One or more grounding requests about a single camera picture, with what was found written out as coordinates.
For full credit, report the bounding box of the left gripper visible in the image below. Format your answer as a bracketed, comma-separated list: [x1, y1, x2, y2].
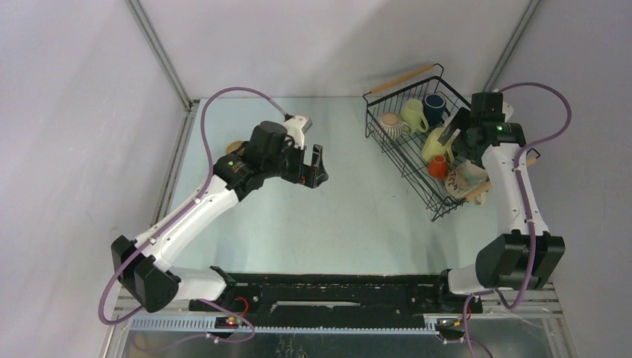
[263, 137, 327, 189]

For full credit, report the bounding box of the floral patterned mug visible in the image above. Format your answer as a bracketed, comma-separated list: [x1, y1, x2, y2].
[444, 160, 488, 205]

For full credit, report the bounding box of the beige ceramic cup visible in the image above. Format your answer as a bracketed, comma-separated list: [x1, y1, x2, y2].
[226, 140, 247, 156]

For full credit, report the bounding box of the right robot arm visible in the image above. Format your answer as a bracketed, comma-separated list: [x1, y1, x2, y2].
[433, 92, 565, 312]

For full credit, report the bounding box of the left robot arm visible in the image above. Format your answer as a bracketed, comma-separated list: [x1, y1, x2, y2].
[111, 116, 329, 313]

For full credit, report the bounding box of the dark blue mug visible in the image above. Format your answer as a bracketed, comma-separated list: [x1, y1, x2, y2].
[422, 93, 451, 127]

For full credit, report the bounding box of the yellow mug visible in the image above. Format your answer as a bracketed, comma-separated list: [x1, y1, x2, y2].
[421, 127, 455, 163]

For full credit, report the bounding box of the light green mug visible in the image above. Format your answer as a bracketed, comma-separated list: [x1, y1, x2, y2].
[399, 98, 430, 134]

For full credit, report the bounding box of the orange small cup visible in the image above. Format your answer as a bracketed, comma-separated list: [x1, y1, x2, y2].
[428, 155, 449, 180]

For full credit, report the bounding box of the white ribbed cup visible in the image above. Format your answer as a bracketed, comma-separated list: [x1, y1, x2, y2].
[377, 113, 411, 142]

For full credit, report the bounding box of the black wire dish rack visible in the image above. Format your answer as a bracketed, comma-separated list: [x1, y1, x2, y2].
[363, 65, 526, 219]

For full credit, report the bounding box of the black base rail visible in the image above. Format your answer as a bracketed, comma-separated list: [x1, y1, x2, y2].
[214, 272, 483, 330]

